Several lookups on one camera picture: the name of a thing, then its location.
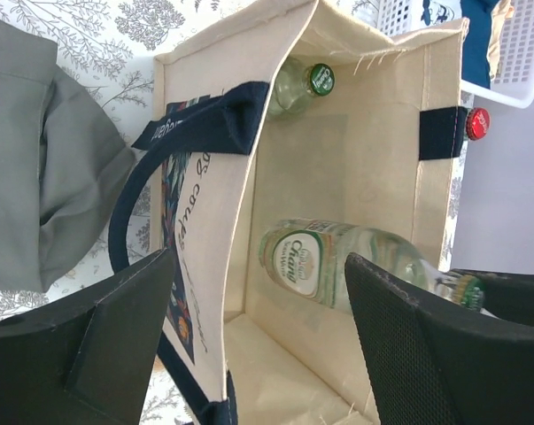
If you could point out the dark cola bottle red cap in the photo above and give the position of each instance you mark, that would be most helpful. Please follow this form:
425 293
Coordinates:
477 123

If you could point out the grey folded cloth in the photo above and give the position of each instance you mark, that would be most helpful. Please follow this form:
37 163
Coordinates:
63 164

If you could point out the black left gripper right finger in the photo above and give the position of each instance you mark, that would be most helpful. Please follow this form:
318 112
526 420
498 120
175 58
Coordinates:
431 361

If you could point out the white plastic basket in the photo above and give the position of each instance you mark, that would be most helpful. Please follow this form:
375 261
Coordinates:
514 83

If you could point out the clear Chang bottle back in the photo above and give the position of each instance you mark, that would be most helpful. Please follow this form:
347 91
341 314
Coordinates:
296 85

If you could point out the clear chang bottle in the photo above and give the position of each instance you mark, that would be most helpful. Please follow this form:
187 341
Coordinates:
296 85
307 257

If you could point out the beige cloth in basket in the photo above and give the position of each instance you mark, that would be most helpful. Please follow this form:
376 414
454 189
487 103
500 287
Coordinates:
501 13

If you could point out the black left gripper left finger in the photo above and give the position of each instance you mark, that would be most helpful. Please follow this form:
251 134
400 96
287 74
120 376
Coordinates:
86 358

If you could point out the blue printed cloth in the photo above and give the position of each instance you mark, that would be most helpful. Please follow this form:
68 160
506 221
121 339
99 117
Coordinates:
475 65

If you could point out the beige canvas tote bag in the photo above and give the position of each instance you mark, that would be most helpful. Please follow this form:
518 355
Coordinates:
178 147

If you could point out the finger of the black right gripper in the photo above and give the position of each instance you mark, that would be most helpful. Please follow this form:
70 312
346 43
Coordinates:
507 296

